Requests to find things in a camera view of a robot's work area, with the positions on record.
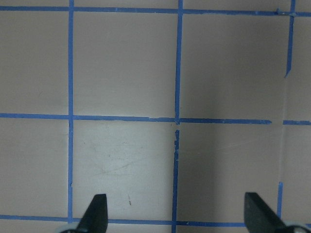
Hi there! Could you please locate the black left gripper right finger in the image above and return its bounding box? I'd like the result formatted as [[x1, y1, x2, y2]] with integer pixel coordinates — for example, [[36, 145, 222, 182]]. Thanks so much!
[[244, 192, 287, 233]]

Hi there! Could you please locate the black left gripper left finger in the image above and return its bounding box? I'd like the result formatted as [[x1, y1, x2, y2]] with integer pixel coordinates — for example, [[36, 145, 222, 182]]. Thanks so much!
[[76, 194, 108, 233]]

